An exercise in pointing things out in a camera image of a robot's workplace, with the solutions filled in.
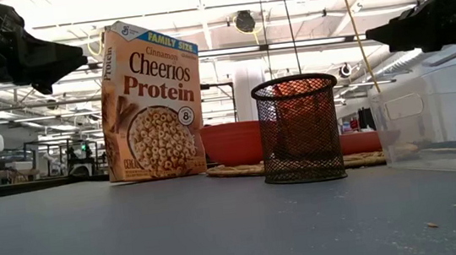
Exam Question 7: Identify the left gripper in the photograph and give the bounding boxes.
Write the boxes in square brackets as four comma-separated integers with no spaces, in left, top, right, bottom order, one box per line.
[0,21,92,100]

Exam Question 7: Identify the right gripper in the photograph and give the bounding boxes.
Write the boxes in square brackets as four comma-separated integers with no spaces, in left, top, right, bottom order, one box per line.
[361,0,456,59]

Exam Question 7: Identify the Cheerios cereal box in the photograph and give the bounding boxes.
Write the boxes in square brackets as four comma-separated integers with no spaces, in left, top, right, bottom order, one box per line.
[90,12,213,187]

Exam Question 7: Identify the orange faceted glass cup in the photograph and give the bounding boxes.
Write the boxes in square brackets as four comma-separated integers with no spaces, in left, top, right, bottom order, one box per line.
[272,76,339,153]

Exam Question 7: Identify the clear plastic bin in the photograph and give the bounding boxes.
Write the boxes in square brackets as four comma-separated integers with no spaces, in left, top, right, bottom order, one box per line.
[365,61,456,184]

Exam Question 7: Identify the black mesh pen cup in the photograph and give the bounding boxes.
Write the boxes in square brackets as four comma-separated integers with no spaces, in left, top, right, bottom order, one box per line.
[248,69,349,188]

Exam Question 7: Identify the orange-red bowl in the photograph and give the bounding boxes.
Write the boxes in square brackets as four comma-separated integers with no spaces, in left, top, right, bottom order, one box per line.
[198,118,266,171]

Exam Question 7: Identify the round woven placemat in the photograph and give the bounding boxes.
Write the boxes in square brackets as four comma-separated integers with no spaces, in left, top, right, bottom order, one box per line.
[205,144,424,185]

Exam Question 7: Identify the yellow hanging cable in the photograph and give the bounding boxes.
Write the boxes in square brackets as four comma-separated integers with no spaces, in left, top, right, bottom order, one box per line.
[336,0,383,97]

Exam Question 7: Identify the black ceiling cable reel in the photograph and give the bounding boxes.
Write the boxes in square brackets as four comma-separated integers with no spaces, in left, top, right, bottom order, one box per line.
[337,61,355,80]
[234,8,258,35]

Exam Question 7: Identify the thin black hanging cable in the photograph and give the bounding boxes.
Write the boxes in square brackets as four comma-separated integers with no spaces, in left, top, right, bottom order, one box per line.
[280,0,303,76]

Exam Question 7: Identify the black table frame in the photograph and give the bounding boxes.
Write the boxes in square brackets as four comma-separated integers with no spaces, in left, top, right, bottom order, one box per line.
[0,172,112,200]

